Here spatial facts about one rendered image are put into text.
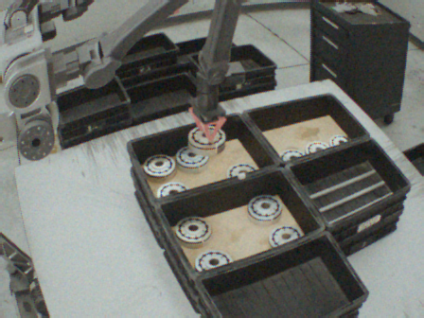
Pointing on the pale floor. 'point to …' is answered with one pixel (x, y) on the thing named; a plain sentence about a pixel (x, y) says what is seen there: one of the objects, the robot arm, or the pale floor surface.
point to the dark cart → (361, 55)
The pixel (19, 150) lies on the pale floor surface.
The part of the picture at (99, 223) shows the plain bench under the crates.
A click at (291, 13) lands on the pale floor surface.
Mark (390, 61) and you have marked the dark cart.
